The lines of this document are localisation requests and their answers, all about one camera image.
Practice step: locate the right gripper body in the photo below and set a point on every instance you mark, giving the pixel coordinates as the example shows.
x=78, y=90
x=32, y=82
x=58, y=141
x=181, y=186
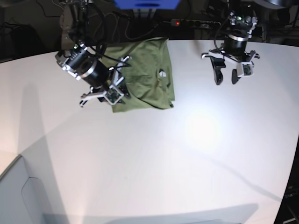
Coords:
x=100, y=77

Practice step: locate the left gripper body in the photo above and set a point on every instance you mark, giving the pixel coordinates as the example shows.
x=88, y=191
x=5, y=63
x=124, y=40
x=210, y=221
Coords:
x=233, y=50

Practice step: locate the green T-shirt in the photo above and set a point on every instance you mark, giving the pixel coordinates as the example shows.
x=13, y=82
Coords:
x=149, y=78

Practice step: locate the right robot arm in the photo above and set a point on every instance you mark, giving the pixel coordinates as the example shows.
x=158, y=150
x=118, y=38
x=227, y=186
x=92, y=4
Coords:
x=85, y=59

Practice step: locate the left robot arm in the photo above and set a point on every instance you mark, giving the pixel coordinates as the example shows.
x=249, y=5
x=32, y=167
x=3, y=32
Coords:
x=239, y=20

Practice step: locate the black power strip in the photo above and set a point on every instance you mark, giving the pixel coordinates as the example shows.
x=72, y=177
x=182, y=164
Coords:
x=199, y=24

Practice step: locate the blue box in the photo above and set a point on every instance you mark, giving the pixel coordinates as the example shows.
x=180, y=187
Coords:
x=147, y=4

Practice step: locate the white table-side panel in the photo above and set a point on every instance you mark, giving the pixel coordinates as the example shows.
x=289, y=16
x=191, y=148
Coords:
x=23, y=199

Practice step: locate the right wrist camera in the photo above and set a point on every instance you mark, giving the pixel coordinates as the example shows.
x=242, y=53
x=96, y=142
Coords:
x=113, y=95

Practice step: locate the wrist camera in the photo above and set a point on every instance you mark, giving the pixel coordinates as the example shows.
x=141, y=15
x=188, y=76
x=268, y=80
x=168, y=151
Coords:
x=113, y=95
x=244, y=69

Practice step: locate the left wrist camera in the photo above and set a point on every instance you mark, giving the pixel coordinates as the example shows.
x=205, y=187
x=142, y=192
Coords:
x=244, y=69

